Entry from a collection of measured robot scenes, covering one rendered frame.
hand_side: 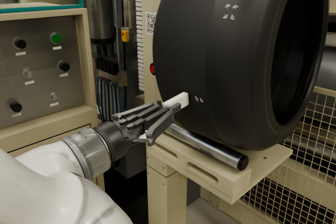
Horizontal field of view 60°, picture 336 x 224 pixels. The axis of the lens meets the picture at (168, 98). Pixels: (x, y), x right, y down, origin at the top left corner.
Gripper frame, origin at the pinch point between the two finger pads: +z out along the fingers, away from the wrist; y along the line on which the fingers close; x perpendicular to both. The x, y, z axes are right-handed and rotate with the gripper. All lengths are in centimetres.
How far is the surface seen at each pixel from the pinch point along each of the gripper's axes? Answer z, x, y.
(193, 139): 12.5, 20.5, 7.7
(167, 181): 16, 53, 28
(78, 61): 4, 2, 56
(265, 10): 13.3, -19.0, -13.5
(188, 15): 7.3, -18.3, 1.1
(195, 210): 52, 118, 50
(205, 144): 12.6, 20.4, 3.0
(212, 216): 56, 119, 39
